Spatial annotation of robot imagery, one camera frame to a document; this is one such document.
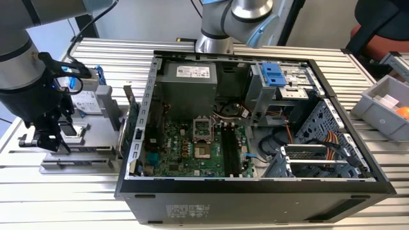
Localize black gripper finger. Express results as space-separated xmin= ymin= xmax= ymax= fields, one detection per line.
xmin=58 ymin=95 xmax=77 ymax=138
xmin=17 ymin=111 xmax=72 ymax=154

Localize black RAM slot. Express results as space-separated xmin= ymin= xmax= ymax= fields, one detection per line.
xmin=221 ymin=123 xmax=230 ymax=177
xmin=225 ymin=123 xmax=235 ymax=177
xmin=229 ymin=123 xmax=239 ymax=177

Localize silver CPU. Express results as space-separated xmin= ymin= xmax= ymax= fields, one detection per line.
xmin=62 ymin=124 xmax=85 ymax=140

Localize hard disk in blue carrier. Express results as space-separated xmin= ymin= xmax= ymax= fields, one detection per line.
xmin=60 ymin=65 xmax=106 ymax=118

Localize grey parts rack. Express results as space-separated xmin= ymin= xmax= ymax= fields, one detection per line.
xmin=38 ymin=83 xmax=128 ymax=175

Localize green graphics card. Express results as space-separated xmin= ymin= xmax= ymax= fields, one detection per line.
xmin=116 ymin=84 xmax=141 ymax=159

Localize black rear port block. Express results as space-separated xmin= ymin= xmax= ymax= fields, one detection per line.
xmin=144 ymin=121 xmax=162 ymax=154

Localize grey power supply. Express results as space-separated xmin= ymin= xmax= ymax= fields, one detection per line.
xmin=156 ymin=61 xmax=218 ymax=122

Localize green motherboard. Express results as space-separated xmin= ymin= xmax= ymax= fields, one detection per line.
xmin=142 ymin=119 xmax=257 ymax=178

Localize metal socket cover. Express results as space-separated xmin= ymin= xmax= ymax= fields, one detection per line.
xmin=192 ymin=116 xmax=214 ymax=142

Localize CPU socket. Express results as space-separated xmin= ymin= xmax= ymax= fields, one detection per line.
xmin=193 ymin=141 xmax=214 ymax=161

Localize black CPU cooler fan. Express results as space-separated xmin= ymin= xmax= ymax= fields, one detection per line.
xmin=213 ymin=101 xmax=249 ymax=118

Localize black PC case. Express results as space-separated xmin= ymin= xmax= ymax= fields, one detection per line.
xmin=113 ymin=49 xmax=397 ymax=225

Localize blue plastic drive latch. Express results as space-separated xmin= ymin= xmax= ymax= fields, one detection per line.
xmin=259 ymin=62 xmax=285 ymax=88

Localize grey metal drive cage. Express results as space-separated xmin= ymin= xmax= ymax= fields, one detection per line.
xmin=245 ymin=61 xmax=323 ymax=127

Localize grey metal disk bay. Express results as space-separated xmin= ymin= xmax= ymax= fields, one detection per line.
xmin=263 ymin=143 xmax=365 ymax=178

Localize grey plastic bin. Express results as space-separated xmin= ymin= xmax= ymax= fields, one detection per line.
xmin=350 ymin=74 xmax=409 ymax=142

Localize white block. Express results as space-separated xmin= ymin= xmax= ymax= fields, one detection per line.
xmin=371 ymin=94 xmax=399 ymax=106

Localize red and black office chair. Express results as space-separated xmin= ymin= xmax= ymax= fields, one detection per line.
xmin=345 ymin=0 xmax=409 ymax=63

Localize orange ball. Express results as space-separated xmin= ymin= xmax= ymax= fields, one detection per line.
xmin=394 ymin=106 xmax=409 ymax=120

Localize grey storage tray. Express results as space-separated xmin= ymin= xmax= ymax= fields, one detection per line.
xmin=378 ymin=51 xmax=409 ymax=83

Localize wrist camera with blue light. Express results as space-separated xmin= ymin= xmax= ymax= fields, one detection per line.
xmin=50 ymin=71 xmax=78 ymax=94

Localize black looped cable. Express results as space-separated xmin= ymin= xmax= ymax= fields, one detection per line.
xmin=37 ymin=51 xmax=93 ymax=95

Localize black frame post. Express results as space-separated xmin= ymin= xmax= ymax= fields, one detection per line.
xmin=277 ymin=0 xmax=306 ymax=46
xmin=74 ymin=14 xmax=100 ymax=39

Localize black camera cable with plug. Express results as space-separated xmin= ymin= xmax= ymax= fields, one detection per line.
xmin=65 ymin=0 xmax=120 ymax=63

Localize thick black cable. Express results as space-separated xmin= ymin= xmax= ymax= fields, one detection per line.
xmin=257 ymin=129 xmax=290 ymax=165

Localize thin orange power wires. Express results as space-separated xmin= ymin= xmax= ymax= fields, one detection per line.
xmin=285 ymin=120 xmax=294 ymax=145

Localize flat orange yellow wire bundle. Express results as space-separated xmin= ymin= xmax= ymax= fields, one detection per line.
xmin=321 ymin=132 xmax=339 ymax=161

